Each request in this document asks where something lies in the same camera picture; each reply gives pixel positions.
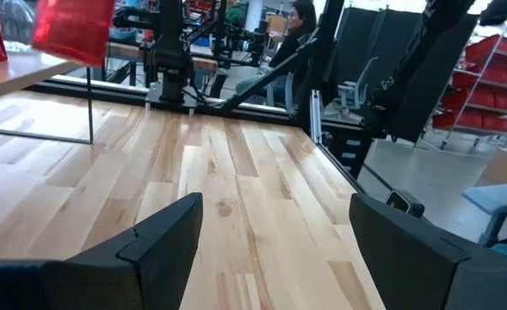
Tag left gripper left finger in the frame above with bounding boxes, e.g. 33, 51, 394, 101
0, 192, 204, 310

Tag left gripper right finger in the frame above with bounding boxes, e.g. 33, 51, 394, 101
349, 193, 507, 310

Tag red glass bottle vase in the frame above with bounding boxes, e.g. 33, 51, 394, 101
32, 0, 117, 69

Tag clear glass vase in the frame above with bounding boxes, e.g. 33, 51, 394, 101
0, 0, 37, 48

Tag wooden shelf, black metal legs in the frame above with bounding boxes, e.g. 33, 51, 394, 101
0, 40, 96, 146

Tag blue chair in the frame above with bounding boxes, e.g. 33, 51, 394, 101
461, 183, 507, 249

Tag black control box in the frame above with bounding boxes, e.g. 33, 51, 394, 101
324, 124, 374, 180

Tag cardboard box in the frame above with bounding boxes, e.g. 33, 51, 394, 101
476, 148, 507, 187

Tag grey office chair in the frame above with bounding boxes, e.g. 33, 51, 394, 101
321, 55, 379, 121

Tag rack with red bins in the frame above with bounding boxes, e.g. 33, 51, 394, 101
431, 34, 507, 150

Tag background wooden table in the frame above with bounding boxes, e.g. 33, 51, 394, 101
106, 40, 219, 87

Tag black partition screen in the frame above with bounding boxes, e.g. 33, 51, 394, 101
334, 4, 480, 143

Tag seated person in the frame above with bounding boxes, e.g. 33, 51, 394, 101
235, 0, 318, 107

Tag table-level camera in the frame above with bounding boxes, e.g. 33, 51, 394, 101
385, 189, 426, 219

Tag silver metal bracket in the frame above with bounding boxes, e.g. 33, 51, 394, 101
309, 89, 324, 146

